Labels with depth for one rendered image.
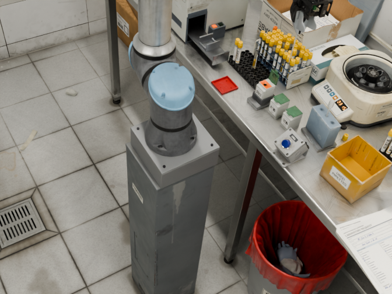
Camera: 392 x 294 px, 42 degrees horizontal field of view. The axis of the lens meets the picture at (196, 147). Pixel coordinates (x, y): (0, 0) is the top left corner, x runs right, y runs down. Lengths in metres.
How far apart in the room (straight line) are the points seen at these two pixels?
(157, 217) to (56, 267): 0.87
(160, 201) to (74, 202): 1.06
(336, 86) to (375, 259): 0.60
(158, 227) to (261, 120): 0.47
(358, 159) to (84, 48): 2.14
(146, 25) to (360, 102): 0.73
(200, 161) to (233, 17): 0.72
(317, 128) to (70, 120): 1.61
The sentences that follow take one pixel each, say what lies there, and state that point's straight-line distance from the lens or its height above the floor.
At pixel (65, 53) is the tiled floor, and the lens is 3.29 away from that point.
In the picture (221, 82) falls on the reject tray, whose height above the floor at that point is 0.88.
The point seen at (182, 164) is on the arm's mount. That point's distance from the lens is 1.40.
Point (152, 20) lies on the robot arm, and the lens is 1.29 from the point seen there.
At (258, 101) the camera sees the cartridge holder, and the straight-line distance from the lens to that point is 1.68.
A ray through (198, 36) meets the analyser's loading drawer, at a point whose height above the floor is 0.92.
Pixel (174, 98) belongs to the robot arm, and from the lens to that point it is 1.27.
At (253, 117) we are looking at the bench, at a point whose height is 0.87.
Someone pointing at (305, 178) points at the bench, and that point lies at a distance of 1.53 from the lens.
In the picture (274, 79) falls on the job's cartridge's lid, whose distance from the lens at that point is 1.67.
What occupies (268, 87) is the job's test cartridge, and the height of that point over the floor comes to 0.95.
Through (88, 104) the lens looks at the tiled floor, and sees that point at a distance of 2.93.
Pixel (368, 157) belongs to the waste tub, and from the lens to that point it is 1.57.
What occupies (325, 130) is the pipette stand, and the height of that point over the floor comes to 0.95.
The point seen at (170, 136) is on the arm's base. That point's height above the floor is 1.02.
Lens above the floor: 2.03
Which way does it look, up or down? 49 degrees down
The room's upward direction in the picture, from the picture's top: 6 degrees clockwise
